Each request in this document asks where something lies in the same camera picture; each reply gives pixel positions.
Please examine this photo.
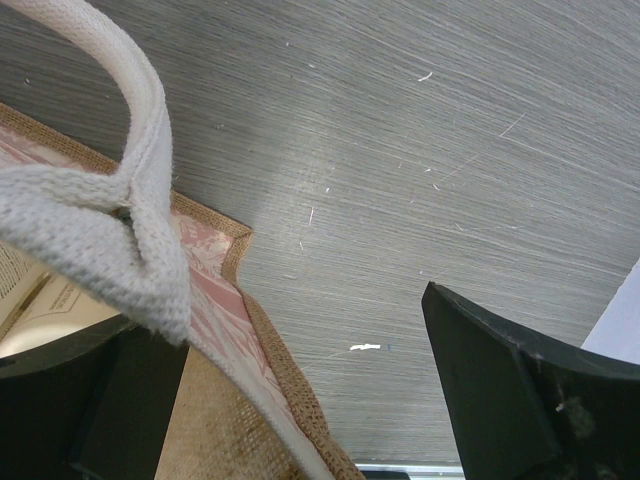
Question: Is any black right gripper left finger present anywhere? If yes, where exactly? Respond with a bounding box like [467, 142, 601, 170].
[1, 315, 189, 480]

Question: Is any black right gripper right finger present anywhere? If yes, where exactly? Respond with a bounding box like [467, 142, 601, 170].
[422, 282, 639, 479]

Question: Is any burlap canvas tote bag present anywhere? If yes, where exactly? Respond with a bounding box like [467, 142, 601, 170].
[0, 0, 369, 480]

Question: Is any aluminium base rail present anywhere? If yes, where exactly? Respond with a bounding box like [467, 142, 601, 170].
[356, 461, 465, 480]

